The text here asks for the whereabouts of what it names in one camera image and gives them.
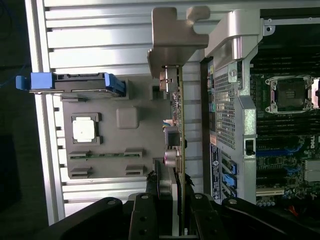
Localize silver cpu chip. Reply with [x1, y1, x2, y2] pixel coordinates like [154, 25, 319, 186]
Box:
[72, 116, 97, 142]

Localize hard disk with blue carrier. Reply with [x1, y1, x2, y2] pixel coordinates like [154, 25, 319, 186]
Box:
[15, 71, 126, 99]

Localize open black pc case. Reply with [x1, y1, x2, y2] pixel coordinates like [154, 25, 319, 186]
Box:
[199, 9, 320, 208]

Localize silver chipset heatsink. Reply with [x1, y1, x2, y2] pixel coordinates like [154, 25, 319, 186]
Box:
[304, 159, 320, 183]

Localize green ram stick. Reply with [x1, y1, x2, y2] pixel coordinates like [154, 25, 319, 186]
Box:
[69, 152, 143, 159]

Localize blue expansion slot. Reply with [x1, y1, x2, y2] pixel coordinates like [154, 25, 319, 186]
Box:
[256, 147, 305, 157]

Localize white expansion slot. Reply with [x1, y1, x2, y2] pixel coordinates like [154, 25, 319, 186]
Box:
[256, 188, 285, 198]

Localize green motherboard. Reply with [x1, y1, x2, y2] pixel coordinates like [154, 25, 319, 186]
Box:
[249, 39, 320, 208]

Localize grey parts rack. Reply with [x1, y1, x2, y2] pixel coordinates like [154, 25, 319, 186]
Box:
[59, 74, 181, 180]

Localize metal socket cover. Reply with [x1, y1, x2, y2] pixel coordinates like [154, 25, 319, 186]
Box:
[310, 77, 320, 109]

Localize cpu socket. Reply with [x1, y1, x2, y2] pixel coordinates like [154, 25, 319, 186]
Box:
[264, 74, 316, 116]

